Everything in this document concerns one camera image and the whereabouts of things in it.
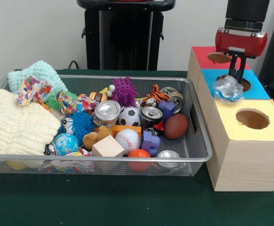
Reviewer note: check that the wooden box with three holes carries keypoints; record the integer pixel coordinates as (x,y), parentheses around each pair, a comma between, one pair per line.
(245,164)

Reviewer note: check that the white baseball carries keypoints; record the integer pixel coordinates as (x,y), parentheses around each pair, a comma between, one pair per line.
(127,140)

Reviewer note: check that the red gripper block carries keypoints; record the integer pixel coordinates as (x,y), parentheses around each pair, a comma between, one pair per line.
(240,42)

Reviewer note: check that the small plush tiger toy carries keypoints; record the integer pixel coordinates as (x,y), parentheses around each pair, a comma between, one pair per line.
(158,94)

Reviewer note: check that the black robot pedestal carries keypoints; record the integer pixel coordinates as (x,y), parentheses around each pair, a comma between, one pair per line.
(127,35)

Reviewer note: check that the black orange drink can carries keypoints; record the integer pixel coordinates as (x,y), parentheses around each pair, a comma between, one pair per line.
(152,116)

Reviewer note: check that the crushed silver can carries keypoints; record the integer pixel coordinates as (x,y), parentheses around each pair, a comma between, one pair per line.
(107,113)

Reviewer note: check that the plain wooden cube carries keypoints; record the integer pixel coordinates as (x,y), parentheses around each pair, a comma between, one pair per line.
(107,148)

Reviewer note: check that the cream waffle cloth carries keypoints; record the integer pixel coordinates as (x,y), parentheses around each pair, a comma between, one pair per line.
(16,122)

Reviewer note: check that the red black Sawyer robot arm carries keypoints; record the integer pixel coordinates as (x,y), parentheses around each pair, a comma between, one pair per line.
(247,11)

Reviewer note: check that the purple spiky eyed toy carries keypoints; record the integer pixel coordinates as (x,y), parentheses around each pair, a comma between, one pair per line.
(125,91)

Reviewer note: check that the colourful paper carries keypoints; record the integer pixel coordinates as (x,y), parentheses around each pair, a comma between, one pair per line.
(31,90)

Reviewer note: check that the clear plastic wrapper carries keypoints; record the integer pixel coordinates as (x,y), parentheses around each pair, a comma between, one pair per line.
(227,89)

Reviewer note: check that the mint green cloth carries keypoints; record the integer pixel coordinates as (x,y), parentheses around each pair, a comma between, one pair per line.
(49,75)

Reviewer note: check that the shallow mesh bin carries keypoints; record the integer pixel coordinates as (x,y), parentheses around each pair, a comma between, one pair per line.
(56,166)

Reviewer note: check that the red black drink can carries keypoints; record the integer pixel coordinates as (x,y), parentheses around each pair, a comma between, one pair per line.
(168,156)

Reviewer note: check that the small soccer ball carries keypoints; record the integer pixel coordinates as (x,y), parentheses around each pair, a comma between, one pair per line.
(129,116)

